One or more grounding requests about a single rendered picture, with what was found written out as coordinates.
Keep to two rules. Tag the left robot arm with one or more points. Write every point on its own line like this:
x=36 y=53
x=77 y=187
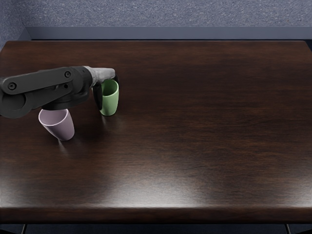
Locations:
x=48 y=87

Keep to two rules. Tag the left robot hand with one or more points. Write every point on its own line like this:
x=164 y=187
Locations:
x=101 y=73

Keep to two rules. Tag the lilac cup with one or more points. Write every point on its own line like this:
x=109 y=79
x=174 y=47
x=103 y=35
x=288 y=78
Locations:
x=61 y=126

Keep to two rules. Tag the green cup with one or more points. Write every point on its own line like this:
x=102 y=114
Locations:
x=111 y=102

